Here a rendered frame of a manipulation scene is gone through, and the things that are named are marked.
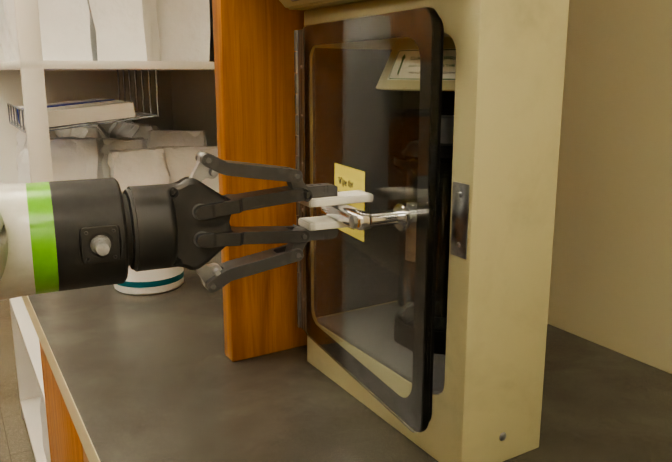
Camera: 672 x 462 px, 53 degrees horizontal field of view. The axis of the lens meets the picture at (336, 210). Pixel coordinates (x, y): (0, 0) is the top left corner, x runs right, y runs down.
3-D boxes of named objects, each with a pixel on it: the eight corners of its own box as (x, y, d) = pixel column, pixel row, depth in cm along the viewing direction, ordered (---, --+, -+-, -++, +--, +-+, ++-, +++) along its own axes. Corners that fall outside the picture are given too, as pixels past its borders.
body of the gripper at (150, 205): (134, 288, 56) (241, 274, 60) (128, 188, 54) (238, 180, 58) (122, 265, 62) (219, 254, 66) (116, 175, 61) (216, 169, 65)
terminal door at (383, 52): (307, 329, 91) (304, 26, 83) (428, 439, 64) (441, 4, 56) (301, 330, 91) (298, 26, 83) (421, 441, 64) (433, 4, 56)
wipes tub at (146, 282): (172, 270, 135) (169, 198, 132) (194, 288, 124) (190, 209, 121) (106, 280, 129) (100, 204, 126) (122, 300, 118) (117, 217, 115)
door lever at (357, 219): (363, 214, 71) (363, 190, 70) (409, 233, 63) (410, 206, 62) (316, 218, 69) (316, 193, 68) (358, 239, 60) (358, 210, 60)
